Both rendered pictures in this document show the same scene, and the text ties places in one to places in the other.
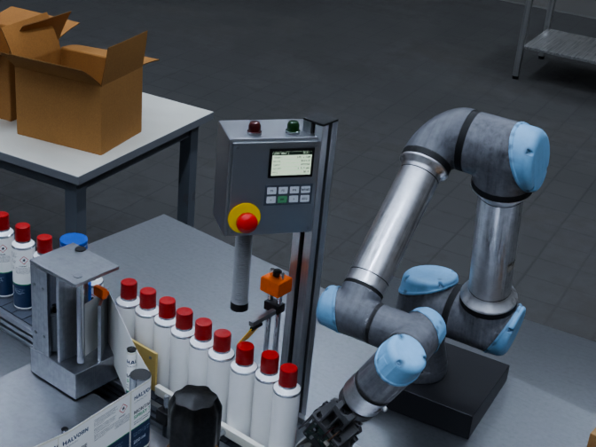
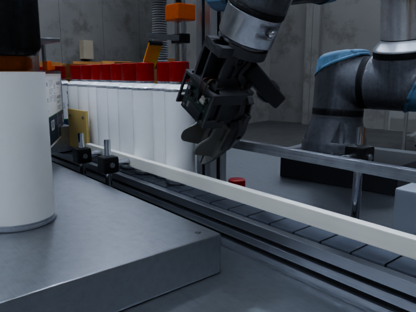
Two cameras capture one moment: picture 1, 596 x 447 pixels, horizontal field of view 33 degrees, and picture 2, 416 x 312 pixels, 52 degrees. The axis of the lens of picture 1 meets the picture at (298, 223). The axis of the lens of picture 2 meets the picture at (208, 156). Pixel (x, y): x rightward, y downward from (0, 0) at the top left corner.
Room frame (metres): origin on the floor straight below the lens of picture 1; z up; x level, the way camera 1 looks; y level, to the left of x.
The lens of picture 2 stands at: (0.85, -0.23, 1.06)
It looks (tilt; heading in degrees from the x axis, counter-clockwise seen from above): 11 degrees down; 14
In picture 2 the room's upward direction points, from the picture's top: straight up
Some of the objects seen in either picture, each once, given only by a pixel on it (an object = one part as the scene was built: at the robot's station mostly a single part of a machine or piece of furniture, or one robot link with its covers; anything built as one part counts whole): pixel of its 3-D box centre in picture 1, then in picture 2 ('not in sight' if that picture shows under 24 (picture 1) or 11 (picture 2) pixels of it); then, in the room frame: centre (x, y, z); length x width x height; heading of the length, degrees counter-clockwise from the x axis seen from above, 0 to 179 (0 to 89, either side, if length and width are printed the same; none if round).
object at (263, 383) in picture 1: (266, 400); (166, 120); (1.57, 0.03, 0.98); 0.05 x 0.05 x 0.20
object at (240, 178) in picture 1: (266, 177); not in sight; (1.70, 0.06, 1.38); 0.17 x 0.10 x 0.19; 109
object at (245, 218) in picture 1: (246, 222); not in sight; (1.62, 0.09, 1.33); 0.04 x 0.03 x 0.04; 109
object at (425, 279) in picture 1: (428, 299); (343, 80); (1.89, -0.29, 1.05); 0.13 x 0.12 x 0.14; 62
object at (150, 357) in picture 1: (138, 362); (78, 129); (1.72, 0.29, 0.94); 0.10 x 0.01 x 0.09; 54
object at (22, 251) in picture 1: (24, 266); not in sight; (1.99, 0.60, 0.98); 0.05 x 0.05 x 0.20
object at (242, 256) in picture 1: (242, 261); (159, 18); (1.74, 0.10, 1.18); 0.04 x 0.04 x 0.21
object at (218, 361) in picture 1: (219, 378); (131, 116); (1.63, 0.12, 0.98); 0.05 x 0.05 x 0.20
